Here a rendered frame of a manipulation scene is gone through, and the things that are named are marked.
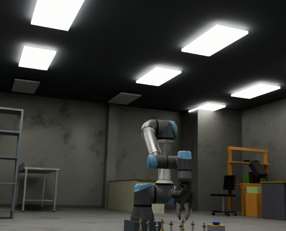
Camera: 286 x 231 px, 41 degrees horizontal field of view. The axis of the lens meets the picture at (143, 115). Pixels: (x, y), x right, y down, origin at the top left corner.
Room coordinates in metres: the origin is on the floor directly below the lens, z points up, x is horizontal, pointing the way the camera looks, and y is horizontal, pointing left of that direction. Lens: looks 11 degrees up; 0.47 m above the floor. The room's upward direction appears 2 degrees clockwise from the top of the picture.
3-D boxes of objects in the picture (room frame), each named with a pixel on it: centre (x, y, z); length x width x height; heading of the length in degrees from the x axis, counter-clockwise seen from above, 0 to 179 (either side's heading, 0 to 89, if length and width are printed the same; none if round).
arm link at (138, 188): (2.51, -0.02, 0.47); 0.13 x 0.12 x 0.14; 102
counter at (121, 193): (10.65, 0.18, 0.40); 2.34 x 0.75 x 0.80; 22
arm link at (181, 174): (2.12, -0.23, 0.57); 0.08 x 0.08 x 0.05
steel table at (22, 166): (9.81, 2.63, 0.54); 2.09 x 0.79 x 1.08; 22
